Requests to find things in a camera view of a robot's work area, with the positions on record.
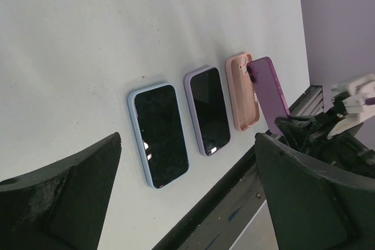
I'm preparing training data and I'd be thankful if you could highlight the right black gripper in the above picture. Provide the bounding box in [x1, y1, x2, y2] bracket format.
[275, 114, 340, 153]

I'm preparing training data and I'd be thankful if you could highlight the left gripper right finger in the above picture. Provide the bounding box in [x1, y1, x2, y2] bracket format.
[255, 133, 374, 249]

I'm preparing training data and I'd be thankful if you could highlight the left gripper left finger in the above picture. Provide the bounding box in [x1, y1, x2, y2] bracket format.
[1, 132, 121, 249]

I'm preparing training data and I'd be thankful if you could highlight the pink phone case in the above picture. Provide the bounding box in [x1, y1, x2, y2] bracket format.
[225, 53, 260, 132]

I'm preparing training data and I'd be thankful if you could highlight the purple phone case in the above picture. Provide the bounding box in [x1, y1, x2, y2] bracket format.
[247, 57, 290, 136]

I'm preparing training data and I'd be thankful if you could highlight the black smartphone teal frame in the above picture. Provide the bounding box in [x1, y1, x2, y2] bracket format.
[189, 68, 231, 156]

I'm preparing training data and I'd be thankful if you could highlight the lavender phone case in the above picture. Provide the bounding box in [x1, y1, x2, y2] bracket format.
[183, 66, 231, 157]

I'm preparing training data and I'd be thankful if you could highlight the light blue phone case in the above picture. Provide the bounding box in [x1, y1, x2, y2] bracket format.
[127, 81, 190, 190]

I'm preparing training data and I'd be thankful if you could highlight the black smartphone blue frame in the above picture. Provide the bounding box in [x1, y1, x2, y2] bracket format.
[134, 85, 189, 189]

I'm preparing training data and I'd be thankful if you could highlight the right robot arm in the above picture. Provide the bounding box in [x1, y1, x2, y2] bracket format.
[275, 109, 374, 179]

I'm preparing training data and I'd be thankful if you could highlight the aluminium rail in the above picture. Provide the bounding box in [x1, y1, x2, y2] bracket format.
[289, 85, 324, 116]

